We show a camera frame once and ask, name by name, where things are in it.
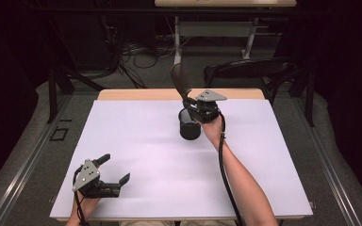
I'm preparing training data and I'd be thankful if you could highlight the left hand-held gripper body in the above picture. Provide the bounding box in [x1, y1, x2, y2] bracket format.
[72, 158, 123, 200]

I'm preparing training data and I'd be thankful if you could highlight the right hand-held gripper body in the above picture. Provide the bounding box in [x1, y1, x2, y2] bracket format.
[190, 89, 228, 124]

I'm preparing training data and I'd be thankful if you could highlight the black mesh pen holder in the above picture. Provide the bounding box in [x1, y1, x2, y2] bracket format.
[177, 107, 202, 141]

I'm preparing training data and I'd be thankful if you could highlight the person's right hand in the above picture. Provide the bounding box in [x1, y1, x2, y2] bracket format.
[200, 113, 226, 149]

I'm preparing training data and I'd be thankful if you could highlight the person's left hand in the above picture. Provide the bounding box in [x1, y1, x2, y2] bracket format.
[71, 189, 102, 218]

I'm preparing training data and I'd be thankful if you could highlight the white board table cover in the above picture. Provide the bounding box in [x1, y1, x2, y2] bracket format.
[49, 99, 314, 219]

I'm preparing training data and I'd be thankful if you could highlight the black chair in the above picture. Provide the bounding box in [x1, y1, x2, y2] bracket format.
[203, 56, 299, 106]

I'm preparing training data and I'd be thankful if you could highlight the desk with white legs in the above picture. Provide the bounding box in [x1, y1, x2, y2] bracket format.
[154, 0, 298, 66]

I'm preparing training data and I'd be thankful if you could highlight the black metal stand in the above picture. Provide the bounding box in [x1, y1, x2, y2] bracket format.
[46, 66, 107, 125]
[304, 68, 316, 128]

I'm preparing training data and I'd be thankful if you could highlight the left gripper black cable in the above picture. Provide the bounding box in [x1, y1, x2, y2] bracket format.
[72, 166, 91, 226]

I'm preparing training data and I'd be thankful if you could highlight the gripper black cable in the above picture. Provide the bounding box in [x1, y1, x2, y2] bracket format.
[217, 109, 244, 226]
[72, 166, 91, 226]

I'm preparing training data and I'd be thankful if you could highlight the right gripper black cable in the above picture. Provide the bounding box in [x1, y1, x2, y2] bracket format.
[217, 109, 244, 226]

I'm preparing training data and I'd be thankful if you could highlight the tangle of floor cables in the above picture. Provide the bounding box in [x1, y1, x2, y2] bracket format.
[100, 15, 191, 89]

